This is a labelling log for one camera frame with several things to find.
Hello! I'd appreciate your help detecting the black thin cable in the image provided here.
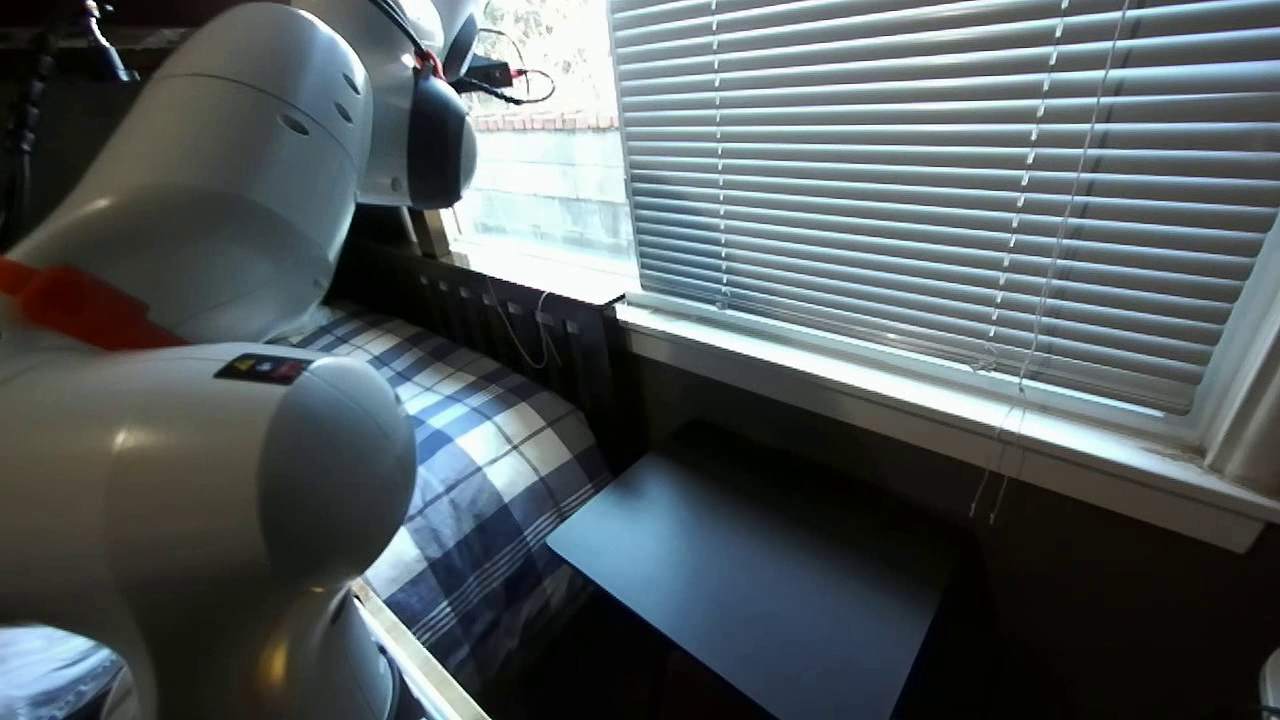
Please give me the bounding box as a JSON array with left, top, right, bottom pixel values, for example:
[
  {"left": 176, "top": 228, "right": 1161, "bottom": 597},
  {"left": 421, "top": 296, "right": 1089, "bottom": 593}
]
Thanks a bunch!
[{"left": 458, "top": 49, "right": 562, "bottom": 111}]

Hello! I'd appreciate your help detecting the blue plaid blanket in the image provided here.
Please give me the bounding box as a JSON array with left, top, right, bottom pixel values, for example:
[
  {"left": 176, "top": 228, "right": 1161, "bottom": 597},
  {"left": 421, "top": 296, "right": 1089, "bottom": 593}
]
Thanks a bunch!
[{"left": 282, "top": 301, "right": 621, "bottom": 693}]

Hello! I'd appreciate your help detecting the dark wooden headboard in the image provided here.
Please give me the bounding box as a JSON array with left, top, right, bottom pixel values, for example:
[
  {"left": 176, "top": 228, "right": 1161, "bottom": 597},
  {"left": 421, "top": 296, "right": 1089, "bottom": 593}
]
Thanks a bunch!
[{"left": 327, "top": 238, "right": 631, "bottom": 462}]

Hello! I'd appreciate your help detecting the black side table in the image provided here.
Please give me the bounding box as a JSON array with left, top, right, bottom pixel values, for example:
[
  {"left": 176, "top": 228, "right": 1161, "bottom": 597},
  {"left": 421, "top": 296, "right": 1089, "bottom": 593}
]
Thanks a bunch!
[{"left": 540, "top": 445, "right": 960, "bottom": 720}]

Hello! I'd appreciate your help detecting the white window frame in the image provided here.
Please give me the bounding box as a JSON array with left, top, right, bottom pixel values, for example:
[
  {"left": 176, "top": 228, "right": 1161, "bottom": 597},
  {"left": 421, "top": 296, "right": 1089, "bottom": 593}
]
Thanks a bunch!
[{"left": 418, "top": 195, "right": 646, "bottom": 311}]

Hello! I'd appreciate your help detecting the white blind string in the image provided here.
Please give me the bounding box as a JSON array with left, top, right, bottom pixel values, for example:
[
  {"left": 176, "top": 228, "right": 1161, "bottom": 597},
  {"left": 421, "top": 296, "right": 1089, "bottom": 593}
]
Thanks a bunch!
[
  {"left": 493, "top": 284, "right": 540, "bottom": 375},
  {"left": 533, "top": 284, "right": 569, "bottom": 375}
]

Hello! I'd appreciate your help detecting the wide white window blind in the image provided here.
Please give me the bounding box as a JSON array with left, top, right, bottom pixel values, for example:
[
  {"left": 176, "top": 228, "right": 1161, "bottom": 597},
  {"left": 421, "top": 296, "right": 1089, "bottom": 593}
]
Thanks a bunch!
[{"left": 606, "top": 0, "right": 1280, "bottom": 421}]

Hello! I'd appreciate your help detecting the white window sill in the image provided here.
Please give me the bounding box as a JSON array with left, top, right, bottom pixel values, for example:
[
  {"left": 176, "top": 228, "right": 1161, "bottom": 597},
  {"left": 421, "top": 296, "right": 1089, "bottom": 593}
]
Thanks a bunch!
[{"left": 612, "top": 296, "right": 1280, "bottom": 558}]

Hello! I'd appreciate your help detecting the aluminium robot mounting table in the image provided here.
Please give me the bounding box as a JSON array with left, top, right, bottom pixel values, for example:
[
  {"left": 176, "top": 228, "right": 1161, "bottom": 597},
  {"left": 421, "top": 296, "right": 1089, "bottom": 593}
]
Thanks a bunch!
[{"left": 350, "top": 575, "right": 496, "bottom": 720}]

